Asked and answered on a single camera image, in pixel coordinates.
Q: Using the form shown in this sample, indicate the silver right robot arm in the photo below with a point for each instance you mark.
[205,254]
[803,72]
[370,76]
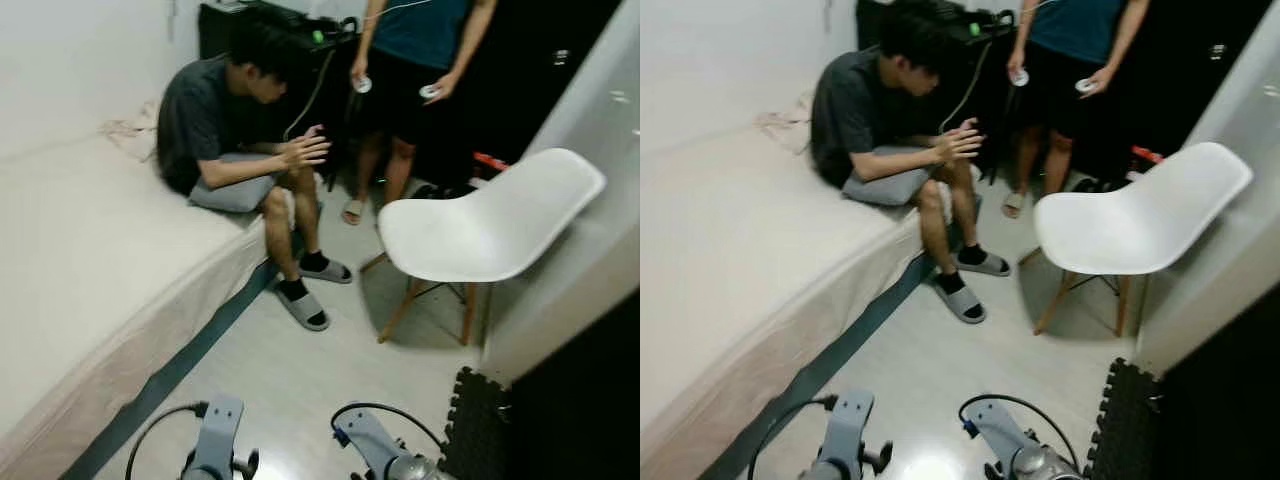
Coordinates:
[1038,463]
[418,470]

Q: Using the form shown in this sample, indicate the white shell chair wooden legs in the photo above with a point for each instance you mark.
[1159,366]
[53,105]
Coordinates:
[1130,225]
[480,235]

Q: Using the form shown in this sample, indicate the grey slipper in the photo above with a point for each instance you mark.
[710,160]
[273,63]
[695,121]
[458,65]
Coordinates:
[962,301]
[325,269]
[305,308]
[983,263]

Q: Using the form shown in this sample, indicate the black foam floor mat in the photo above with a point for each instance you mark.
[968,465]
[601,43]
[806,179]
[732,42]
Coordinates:
[480,430]
[1120,420]

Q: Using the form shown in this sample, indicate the beige mattress bed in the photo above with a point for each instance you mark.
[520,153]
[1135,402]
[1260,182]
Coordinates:
[90,260]
[740,250]

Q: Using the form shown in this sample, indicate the beige sandal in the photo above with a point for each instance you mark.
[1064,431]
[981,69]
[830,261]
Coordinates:
[352,211]
[1012,205]

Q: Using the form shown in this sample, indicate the black shoe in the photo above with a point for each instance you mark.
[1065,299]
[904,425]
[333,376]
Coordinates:
[1095,185]
[440,190]

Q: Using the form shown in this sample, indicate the seated person in grey shirt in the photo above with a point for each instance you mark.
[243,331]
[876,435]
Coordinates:
[200,120]
[850,110]

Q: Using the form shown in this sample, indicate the white round hand controller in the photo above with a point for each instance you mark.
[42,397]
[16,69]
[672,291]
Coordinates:
[430,91]
[1086,86]
[1020,77]
[362,85]

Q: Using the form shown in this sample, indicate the standing person in teal shirt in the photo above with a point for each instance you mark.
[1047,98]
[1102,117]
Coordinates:
[1075,25]
[420,30]

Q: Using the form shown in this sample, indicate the black wardrobe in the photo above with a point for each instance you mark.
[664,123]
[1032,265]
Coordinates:
[520,80]
[1180,80]

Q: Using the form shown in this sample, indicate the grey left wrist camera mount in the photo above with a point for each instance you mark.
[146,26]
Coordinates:
[848,430]
[218,435]

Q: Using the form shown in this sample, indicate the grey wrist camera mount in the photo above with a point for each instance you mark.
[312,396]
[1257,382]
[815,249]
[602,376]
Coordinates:
[365,435]
[848,430]
[992,430]
[218,435]

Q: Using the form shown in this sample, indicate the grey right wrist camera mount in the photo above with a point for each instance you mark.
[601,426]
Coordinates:
[365,435]
[992,430]

